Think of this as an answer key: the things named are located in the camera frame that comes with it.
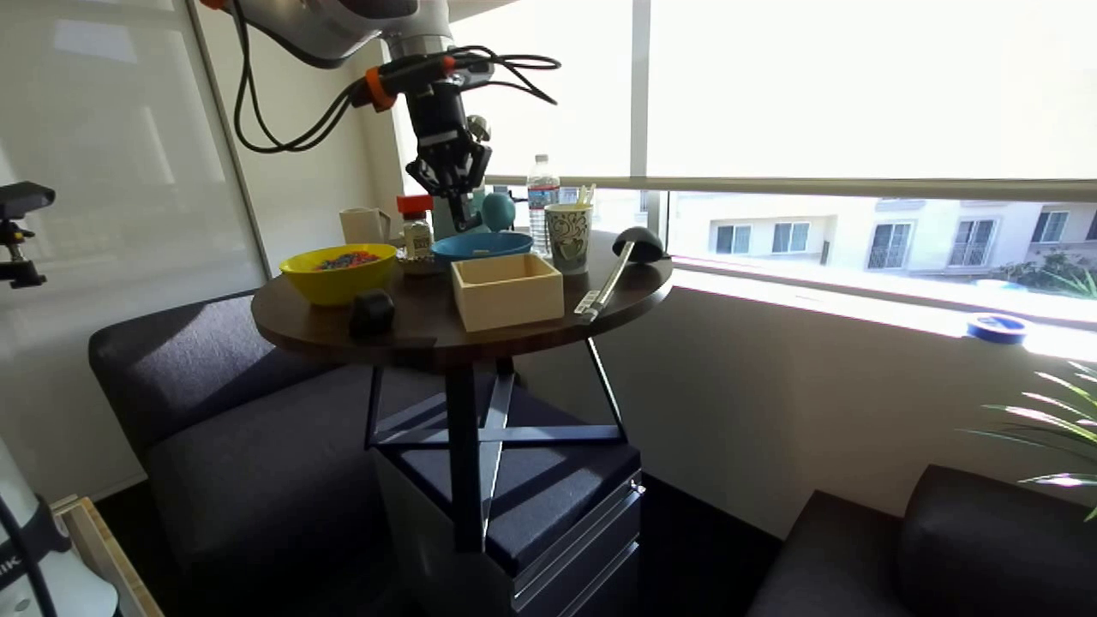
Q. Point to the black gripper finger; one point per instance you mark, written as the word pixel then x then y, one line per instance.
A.
pixel 477 176
pixel 444 194

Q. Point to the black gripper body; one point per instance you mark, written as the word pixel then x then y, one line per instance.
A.
pixel 444 124

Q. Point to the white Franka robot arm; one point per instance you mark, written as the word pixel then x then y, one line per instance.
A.
pixel 321 21

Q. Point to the blue bowl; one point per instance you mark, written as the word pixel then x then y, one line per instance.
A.
pixel 480 245

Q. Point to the yellow bowl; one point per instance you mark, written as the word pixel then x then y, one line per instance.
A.
pixel 338 288

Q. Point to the metal utensil in mug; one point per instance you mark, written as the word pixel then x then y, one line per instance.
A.
pixel 477 124

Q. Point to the jar with red lid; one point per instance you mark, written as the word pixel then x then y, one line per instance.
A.
pixel 416 223

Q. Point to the clear water bottle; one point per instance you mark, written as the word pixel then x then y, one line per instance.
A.
pixel 544 194

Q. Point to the small white pitcher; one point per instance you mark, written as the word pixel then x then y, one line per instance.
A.
pixel 365 228

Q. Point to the narrow white roller blind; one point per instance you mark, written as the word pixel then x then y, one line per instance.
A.
pixel 571 124

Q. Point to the patterned paper cup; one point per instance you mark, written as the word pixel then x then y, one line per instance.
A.
pixel 568 238

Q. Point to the coloured beads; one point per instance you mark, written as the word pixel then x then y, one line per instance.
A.
pixel 349 262

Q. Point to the light wooden box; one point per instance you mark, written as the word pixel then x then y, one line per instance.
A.
pixel 507 302

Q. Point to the small black object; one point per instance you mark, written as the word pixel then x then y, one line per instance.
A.
pixel 370 312

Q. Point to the round wooden table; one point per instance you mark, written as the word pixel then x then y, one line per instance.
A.
pixel 459 456

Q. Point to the white building outside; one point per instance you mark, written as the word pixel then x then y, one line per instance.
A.
pixel 800 236

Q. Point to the dark grey sofa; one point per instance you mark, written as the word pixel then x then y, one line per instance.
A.
pixel 227 456

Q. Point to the white glass board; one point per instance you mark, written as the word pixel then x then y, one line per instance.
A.
pixel 105 194

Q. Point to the dark filing cabinet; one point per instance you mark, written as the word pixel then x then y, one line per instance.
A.
pixel 571 536

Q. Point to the wide white roller blind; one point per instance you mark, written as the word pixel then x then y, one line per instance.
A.
pixel 869 88

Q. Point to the blue tape roll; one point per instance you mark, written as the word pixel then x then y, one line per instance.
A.
pixel 996 327

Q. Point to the white base with black band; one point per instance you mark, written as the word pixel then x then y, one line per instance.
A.
pixel 57 576

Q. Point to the black armchair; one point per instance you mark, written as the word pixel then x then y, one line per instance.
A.
pixel 971 549

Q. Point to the green potted plant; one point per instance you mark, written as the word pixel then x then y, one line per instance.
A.
pixel 1057 422

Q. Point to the grey window frame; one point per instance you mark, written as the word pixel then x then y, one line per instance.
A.
pixel 637 92

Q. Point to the black bar camera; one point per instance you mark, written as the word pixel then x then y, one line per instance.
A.
pixel 25 202

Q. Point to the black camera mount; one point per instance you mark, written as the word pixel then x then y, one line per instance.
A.
pixel 19 268

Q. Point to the light wooden frame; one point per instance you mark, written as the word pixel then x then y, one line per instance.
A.
pixel 106 561

